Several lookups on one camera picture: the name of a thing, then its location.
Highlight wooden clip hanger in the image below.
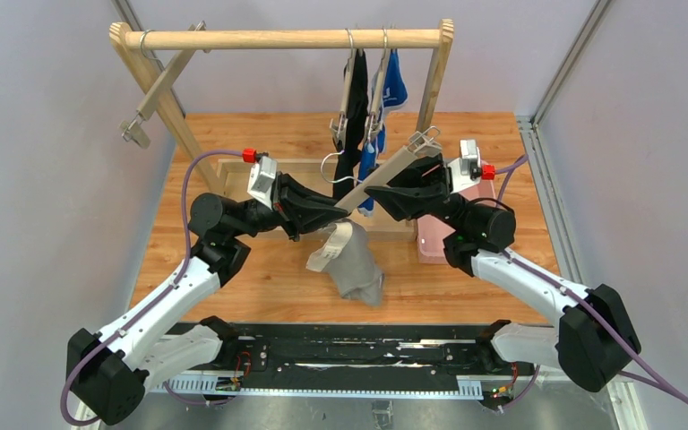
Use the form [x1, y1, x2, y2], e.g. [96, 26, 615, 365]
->
[336, 125, 442, 213]
[109, 22, 205, 151]

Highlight grey underwear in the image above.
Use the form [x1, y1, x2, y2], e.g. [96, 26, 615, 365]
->
[305, 219, 385, 307]

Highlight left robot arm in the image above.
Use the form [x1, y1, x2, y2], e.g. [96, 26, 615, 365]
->
[60, 174, 349, 426]

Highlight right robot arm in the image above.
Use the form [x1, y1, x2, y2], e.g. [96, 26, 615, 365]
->
[365, 156, 641, 392]

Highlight black underwear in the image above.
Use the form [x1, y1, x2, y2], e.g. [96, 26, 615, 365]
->
[332, 49, 369, 200]

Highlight wooden hanger holding blue underwear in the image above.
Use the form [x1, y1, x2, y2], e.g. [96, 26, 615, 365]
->
[363, 27, 391, 148]

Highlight wooden hanger holding black underwear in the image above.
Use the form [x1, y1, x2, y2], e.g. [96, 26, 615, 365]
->
[329, 29, 357, 153]

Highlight blue underwear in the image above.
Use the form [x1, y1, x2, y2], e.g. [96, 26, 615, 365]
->
[357, 48, 409, 218]

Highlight empty wooden clip hanger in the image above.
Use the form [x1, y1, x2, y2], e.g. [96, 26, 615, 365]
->
[109, 22, 205, 151]

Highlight pink perforated plastic basket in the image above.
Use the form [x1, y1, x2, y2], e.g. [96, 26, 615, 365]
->
[417, 165, 515, 264]

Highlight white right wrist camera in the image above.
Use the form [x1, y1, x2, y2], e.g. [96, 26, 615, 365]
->
[446, 139, 482, 194]

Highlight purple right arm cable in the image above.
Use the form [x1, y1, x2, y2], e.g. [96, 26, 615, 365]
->
[492, 155, 688, 407]

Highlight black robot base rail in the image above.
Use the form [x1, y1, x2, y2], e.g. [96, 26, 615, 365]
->
[153, 323, 534, 401]

